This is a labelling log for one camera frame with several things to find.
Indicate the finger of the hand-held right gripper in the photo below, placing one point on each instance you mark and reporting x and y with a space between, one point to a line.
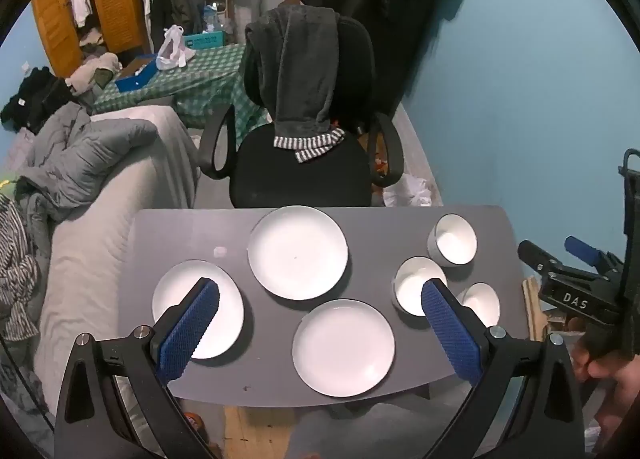
582 246
537 254

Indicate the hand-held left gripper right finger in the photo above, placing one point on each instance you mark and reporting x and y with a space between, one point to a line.
452 334

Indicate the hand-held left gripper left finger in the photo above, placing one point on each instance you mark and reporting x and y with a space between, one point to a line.
192 329

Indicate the small white bowl dark rim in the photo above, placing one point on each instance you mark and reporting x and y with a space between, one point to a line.
482 304

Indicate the white round plate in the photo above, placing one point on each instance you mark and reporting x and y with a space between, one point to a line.
297 252
172 289
343 347

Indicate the medium white bowl dark rim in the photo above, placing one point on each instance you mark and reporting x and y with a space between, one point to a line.
412 286

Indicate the large white bowl dark rim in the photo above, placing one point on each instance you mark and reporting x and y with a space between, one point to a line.
455 246

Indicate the person's right hand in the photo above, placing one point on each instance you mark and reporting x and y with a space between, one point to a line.
620 389

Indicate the light wooden board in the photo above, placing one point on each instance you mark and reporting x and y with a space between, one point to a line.
535 309

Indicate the person's grey trousers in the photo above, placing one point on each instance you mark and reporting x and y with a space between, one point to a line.
350 431

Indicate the white knotted floor bag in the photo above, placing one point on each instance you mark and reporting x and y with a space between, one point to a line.
410 191

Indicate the orange snack package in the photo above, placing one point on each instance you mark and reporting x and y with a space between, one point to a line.
381 164

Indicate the black office chair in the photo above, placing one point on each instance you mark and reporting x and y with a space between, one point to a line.
300 179

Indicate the striped grey white cloth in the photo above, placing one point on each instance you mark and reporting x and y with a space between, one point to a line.
15 259

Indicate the grey puffy duvet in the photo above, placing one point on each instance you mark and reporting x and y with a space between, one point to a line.
95 154

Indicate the green yellow cloth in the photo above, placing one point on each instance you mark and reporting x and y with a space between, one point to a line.
6 185

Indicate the green checked tablecloth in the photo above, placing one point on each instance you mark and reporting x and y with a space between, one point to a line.
200 79

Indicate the open blue box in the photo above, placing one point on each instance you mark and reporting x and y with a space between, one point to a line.
137 80

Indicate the beige clothes pile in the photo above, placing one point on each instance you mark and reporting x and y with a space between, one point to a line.
92 71

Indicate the dark grey garment striped cuffs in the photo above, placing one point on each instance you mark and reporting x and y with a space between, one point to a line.
300 74

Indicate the white plastic bag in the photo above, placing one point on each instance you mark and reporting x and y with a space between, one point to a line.
172 51

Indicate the black hanging coat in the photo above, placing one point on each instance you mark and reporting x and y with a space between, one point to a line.
390 14

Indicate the black clothes pile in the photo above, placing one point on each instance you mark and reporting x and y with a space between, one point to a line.
35 94

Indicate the blue crate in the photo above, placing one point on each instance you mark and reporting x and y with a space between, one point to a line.
205 40

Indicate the clear water bottle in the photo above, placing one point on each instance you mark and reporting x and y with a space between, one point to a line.
212 16

